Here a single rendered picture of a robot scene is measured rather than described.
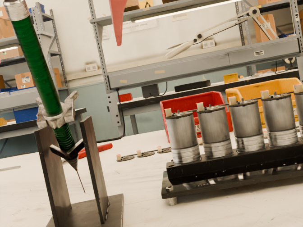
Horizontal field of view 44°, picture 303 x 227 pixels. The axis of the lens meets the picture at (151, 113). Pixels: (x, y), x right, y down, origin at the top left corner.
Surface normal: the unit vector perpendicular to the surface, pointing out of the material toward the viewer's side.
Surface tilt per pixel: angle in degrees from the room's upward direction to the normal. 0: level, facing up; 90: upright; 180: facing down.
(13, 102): 90
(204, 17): 90
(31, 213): 0
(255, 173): 0
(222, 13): 90
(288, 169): 0
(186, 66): 90
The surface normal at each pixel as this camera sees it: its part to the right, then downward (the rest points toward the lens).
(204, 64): -0.10, 0.10
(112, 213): -0.19, -0.98
